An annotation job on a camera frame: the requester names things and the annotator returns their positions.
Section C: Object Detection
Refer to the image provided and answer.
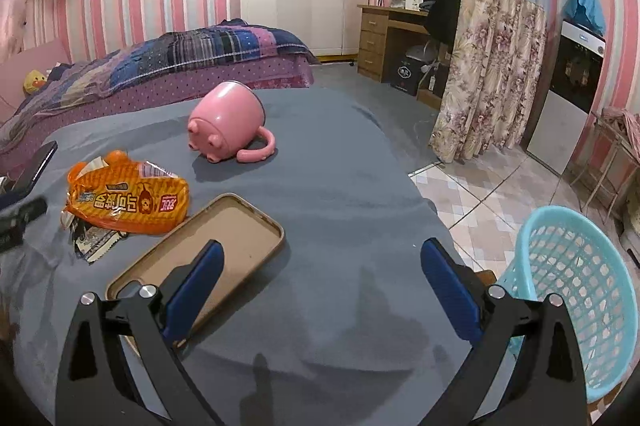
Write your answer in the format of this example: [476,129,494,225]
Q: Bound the orange tangerine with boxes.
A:
[103,150,131,166]

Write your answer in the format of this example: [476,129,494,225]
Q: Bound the pink clothes on rack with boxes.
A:
[602,107,640,160]

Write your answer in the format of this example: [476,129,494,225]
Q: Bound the tan phone case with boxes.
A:
[106,193,285,348]

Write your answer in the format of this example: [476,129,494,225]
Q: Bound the blue cloth on dispenser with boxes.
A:
[563,0,606,36]

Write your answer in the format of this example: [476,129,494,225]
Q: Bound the white water dispenser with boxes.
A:
[527,20,605,176]

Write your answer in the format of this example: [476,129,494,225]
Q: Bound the black smartphone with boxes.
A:
[0,140,58,209]

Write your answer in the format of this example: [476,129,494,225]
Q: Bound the patterned small wrapper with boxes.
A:
[61,209,128,264]

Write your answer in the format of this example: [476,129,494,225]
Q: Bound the bed with plaid quilt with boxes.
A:
[1,18,317,176]

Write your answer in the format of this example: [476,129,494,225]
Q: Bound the teal plastic laundry basket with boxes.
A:
[498,205,638,403]

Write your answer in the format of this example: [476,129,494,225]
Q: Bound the yellow duck plush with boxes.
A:
[23,70,48,96]

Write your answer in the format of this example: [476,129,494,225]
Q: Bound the floral curtain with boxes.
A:
[430,0,547,163]

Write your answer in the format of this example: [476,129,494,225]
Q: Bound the grey bed cover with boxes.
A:
[1,90,470,425]

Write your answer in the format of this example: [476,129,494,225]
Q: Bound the pink pig mug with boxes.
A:
[186,82,276,164]

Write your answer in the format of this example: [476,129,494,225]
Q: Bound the wooden desk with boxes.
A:
[357,5,450,110]

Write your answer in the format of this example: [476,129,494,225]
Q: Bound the orange snack bag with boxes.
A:
[64,160,190,235]

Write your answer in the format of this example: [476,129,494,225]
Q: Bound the black box under desk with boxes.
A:
[390,57,425,96]

